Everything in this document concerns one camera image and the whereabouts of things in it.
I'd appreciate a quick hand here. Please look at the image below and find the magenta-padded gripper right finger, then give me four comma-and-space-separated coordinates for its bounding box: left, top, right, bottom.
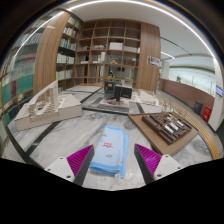
133, 143, 185, 185

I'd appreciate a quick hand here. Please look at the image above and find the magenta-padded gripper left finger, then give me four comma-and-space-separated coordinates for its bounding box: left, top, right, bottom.
44, 143, 96, 187

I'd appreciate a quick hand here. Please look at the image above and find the light blue printed towel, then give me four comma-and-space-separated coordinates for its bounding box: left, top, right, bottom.
89, 124, 129, 179

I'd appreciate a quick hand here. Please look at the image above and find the flat wooden base board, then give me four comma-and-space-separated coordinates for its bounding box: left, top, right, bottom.
128, 111, 200, 157

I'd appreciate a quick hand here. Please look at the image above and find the white architectural building model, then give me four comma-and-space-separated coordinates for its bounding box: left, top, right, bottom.
13, 79, 83, 132

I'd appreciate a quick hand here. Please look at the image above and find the small white building model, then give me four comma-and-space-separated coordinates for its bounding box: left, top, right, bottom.
131, 89, 160, 106

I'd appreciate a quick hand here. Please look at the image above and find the black bin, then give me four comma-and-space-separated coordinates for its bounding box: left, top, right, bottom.
193, 100, 204, 116

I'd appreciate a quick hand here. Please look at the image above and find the glass-fronted book shelf unit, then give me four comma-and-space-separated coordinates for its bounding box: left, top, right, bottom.
0, 29, 39, 134

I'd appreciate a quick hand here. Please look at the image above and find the grey model base plate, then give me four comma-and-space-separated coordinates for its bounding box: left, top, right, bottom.
96, 97, 131, 110

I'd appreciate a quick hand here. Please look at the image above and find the wall screen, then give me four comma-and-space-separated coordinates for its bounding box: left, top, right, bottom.
215, 84, 224, 98

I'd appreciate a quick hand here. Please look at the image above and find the wall poster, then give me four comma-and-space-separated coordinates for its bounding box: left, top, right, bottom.
147, 55, 162, 69

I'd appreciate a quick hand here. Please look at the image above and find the wooden wall shelf unit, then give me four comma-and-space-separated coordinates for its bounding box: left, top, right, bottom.
33, 11, 162, 93

